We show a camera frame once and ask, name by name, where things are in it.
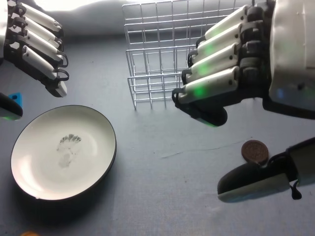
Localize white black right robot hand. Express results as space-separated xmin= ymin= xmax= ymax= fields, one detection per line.
xmin=171 ymin=0 xmax=315 ymax=204

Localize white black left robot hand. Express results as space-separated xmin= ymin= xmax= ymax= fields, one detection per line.
xmin=0 ymin=0 xmax=69 ymax=121

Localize white shallow plate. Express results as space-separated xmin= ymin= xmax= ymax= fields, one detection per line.
xmin=10 ymin=105 xmax=118 ymax=201

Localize blue block with two holes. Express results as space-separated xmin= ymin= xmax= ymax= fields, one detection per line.
xmin=8 ymin=92 xmax=24 ymax=113

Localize round chocolate sandwich cookie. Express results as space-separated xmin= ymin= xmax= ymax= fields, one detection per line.
xmin=241 ymin=140 xmax=270 ymax=165

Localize silver wire rack shelf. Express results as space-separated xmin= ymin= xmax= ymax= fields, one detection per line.
xmin=122 ymin=0 xmax=247 ymax=111

